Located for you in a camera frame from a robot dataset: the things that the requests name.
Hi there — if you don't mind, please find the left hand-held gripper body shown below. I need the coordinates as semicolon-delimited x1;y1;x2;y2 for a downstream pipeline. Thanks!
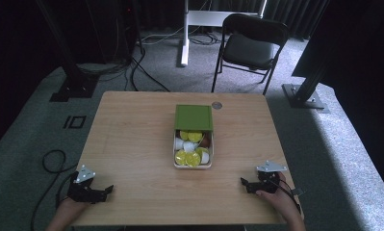
66;165;100;204

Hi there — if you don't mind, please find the person's left hand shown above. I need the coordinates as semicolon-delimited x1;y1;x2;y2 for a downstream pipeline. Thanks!
56;195;91;217

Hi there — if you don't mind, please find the person's right hand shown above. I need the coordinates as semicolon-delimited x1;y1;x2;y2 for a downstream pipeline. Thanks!
255;171;302;223

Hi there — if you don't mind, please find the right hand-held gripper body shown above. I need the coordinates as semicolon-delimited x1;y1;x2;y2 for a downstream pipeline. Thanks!
254;160;289;194

